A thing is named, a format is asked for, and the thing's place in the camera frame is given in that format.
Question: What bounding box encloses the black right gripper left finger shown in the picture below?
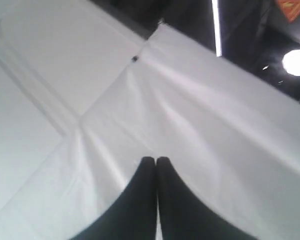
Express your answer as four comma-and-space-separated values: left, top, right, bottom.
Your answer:
74, 156, 157, 240

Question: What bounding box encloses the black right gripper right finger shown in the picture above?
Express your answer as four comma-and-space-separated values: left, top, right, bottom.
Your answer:
156, 157, 243, 240

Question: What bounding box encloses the ceiling lamp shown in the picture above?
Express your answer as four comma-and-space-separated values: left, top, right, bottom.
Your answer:
281, 49, 300, 77

